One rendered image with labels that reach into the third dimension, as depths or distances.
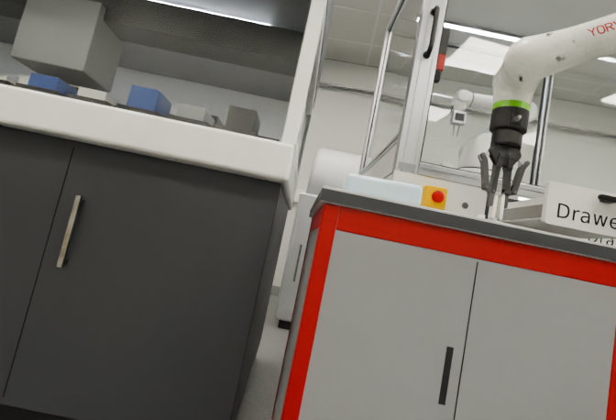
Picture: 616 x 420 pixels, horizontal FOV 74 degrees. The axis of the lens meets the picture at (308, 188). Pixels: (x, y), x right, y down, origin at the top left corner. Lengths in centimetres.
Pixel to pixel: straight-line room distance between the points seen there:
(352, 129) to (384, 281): 407
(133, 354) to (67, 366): 18
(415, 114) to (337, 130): 335
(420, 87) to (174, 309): 106
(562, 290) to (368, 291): 36
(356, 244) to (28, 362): 97
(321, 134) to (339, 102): 44
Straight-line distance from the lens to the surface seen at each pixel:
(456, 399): 86
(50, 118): 132
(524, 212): 131
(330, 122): 481
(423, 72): 153
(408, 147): 143
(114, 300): 128
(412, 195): 81
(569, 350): 93
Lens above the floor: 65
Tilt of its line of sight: 7 degrees up
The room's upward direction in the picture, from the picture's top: 12 degrees clockwise
